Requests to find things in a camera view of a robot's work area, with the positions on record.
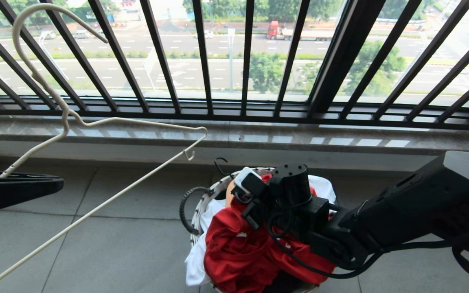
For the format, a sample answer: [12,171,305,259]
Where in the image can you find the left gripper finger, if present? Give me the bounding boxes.
[0,169,64,217]

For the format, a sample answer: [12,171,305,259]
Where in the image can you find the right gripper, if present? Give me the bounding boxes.
[241,182,276,231]

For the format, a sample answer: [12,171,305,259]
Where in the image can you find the cream wire clothes hanger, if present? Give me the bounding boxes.
[0,3,209,293]

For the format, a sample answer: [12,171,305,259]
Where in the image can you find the peach garment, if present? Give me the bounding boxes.
[226,179,237,208]

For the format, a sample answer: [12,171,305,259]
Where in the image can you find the red garment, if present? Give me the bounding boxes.
[204,174,337,293]

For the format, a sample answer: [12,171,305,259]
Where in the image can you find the white woven laundry basket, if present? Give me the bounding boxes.
[179,166,338,293]

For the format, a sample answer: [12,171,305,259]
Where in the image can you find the black hanger hook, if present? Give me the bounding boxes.
[214,157,235,176]

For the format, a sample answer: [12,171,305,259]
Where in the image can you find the white garment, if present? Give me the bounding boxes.
[185,175,337,286]

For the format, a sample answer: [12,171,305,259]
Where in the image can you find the grey stone window sill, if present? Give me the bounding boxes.
[0,116,469,171]

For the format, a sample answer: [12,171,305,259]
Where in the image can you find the black metal window railing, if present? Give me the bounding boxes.
[0,0,469,131]

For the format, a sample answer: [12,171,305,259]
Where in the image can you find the red truck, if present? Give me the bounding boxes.
[266,20,335,42]

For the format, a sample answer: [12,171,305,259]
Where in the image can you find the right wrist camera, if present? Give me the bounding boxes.
[232,167,270,204]

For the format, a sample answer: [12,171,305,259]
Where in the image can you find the black window frame post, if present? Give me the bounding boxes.
[308,0,367,116]

